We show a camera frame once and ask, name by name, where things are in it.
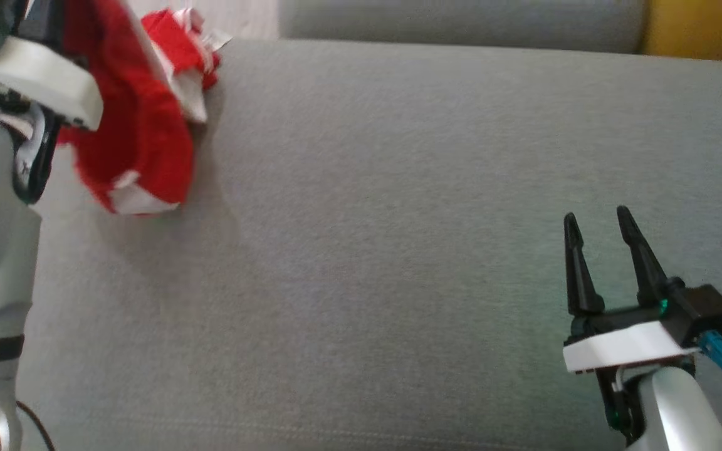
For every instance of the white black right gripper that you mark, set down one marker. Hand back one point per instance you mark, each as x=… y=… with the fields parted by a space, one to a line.
x=624 y=347

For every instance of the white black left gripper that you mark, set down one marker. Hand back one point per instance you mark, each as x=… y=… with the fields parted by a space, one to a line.
x=47 y=81

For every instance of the red shorts with white stripe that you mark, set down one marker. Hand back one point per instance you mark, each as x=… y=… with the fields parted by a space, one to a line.
x=141 y=138

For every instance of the red jersey with white sleeves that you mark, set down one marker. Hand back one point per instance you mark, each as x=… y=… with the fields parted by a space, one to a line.
x=173 y=41

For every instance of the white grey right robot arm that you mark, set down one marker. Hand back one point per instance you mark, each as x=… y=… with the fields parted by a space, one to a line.
x=680 y=407

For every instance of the large grey sofa seat cushion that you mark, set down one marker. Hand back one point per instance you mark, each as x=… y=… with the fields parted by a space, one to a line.
x=367 y=219

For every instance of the large yellow sofa back cushion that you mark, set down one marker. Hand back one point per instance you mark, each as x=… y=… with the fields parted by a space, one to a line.
x=706 y=28

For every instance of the small grey sofa seat cushion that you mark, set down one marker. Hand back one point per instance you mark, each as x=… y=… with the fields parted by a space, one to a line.
x=461 y=22

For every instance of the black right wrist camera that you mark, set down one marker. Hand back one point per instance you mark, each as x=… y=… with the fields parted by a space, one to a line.
x=712 y=310

